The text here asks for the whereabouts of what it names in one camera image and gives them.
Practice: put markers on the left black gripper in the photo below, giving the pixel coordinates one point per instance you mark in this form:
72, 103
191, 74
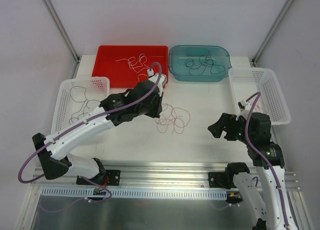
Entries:
155, 104

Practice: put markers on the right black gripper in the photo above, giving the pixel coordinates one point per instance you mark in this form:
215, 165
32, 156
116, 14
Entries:
227, 127

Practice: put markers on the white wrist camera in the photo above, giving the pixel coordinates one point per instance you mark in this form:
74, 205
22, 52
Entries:
159, 79
246, 108

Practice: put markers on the right white perforated basket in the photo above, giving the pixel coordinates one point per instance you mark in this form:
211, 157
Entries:
244, 82

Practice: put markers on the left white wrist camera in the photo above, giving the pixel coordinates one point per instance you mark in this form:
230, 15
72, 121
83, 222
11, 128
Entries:
159, 79

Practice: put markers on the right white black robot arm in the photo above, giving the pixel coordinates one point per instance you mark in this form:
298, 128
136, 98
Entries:
270, 210

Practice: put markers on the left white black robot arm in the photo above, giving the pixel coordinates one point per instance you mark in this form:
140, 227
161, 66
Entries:
55, 150

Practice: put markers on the left aluminium frame post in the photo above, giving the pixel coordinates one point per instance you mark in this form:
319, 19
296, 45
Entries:
53, 14

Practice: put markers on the left white perforated basket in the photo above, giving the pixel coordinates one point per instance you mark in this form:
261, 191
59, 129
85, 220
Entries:
76, 99

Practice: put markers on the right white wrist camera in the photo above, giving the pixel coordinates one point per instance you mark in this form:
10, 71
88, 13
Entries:
246, 108

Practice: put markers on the white perforated basket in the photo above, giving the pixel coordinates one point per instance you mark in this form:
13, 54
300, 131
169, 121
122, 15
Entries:
76, 99
244, 82

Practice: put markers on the white slotted cable duct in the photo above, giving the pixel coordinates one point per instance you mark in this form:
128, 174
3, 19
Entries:
135, 193

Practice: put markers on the teal translucent plastic tub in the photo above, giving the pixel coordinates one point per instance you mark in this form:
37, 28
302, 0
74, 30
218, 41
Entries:
199, 63

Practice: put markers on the aluminium frame post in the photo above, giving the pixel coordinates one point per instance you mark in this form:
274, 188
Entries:
271, 32
53, 14

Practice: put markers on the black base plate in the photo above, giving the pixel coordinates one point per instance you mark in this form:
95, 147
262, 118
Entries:
107, 178
216, 179

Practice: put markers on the aluminium mounting rail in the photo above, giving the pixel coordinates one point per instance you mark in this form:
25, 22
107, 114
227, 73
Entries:
163, 175

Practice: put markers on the right aluminium frame post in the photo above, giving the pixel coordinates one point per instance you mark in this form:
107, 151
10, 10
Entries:
271, 32

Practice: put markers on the red plastic tray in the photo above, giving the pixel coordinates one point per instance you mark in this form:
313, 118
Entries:
125, 66

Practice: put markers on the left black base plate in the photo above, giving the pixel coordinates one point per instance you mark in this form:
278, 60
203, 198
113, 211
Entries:
107, 178

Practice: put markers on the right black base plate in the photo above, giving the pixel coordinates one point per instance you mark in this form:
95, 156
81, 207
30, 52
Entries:
216, 179

